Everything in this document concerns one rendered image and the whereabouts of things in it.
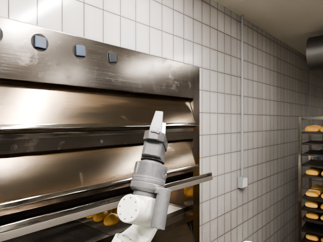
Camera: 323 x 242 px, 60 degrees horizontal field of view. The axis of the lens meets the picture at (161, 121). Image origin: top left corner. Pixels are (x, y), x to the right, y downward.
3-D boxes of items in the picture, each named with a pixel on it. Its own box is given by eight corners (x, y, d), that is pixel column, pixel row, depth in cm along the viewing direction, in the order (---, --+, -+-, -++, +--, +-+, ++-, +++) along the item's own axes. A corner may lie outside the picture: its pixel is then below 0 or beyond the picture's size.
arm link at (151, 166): (174, 146, 83) (167, 187, 78) (143, 142, 84) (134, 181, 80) (171, 132, 71) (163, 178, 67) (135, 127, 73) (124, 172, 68)
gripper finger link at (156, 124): (165, 113, 76) (161, 134, 74) (154, 111, 77) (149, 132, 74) (164, 110, 75) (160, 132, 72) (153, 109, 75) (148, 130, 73)
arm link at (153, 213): (143, 182, 79) (135, 224, 75) (121, 173, 71) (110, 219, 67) (179, 186, 73) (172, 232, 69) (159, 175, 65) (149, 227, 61)
